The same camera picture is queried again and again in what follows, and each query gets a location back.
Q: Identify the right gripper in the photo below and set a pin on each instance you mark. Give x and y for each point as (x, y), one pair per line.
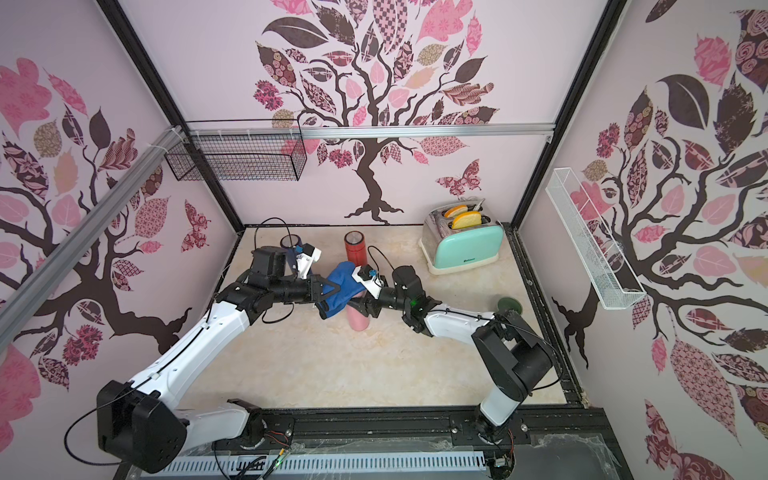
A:
(371, 299)

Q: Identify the toast slice front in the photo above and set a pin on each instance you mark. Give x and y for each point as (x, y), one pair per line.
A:
(468, 219)

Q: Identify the blue thermos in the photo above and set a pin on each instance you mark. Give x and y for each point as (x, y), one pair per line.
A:
(289, 243)

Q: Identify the toast slice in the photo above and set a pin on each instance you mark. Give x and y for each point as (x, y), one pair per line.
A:
(455, 211)
(468, 219)

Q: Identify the black wire basket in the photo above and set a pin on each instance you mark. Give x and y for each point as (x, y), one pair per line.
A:
(266, 153)

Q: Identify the white wire shelf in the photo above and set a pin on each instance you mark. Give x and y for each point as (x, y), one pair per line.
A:
(580, 206)

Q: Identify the red thermos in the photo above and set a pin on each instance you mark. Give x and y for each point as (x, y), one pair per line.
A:
(355, 247)

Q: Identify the pink thermos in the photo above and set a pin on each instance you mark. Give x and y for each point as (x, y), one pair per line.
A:
(356, 320)

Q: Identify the toast slice rear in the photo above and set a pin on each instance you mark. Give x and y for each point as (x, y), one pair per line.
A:
(455, 211)

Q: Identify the aluminium rail left wall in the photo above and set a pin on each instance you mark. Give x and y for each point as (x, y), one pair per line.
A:
(29, 297)

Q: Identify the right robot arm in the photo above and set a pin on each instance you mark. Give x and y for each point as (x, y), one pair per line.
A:
(515, 356)

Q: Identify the aluminium rail back wall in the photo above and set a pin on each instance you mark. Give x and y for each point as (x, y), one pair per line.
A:
(410, 131)

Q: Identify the mint green toaster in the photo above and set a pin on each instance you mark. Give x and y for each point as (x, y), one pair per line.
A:
(450, 251)

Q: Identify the white slotted cable duct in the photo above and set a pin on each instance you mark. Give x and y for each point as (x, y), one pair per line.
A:
(222, 467)

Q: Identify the green ceramic cup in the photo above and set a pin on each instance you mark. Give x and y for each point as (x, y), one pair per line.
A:
(505, 304)

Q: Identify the aluminium rail wall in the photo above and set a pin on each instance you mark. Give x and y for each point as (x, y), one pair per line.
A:
(29, 297)
(410, 131)

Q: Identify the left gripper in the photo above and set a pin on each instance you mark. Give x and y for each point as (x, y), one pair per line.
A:
(315, 289)

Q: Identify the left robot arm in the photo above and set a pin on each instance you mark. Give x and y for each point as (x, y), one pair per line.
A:
(140, 421)

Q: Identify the blue microfiber cloth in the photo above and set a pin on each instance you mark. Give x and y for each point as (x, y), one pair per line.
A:
(348, 287)

